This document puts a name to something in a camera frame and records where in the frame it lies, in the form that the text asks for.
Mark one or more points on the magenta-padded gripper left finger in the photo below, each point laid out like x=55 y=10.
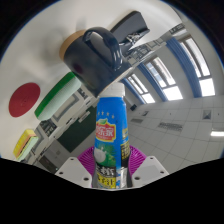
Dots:
x=73 y=170

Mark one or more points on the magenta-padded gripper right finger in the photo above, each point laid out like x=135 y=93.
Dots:
x=150 y=170

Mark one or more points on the blue white-capped drink bottle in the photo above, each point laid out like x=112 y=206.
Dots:
x=111 y=133

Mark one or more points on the dark green blackboard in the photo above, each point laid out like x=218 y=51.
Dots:
x=78 y=131

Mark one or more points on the group of ceiling lights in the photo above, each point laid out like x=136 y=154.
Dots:
x=217 y=133

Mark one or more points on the classroom window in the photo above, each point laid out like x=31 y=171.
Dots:
x=201 y=71
x=166 y=80
x=143 y=90

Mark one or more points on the flat round red coaster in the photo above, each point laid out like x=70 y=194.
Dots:
x=24 y=99

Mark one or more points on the dark blue mug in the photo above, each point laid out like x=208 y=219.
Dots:
x=93 y=66

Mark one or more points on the round cork coaster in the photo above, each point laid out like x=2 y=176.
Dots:
x=68 y=43

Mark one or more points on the bunch of keys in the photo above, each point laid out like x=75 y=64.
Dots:
x=137 y=36

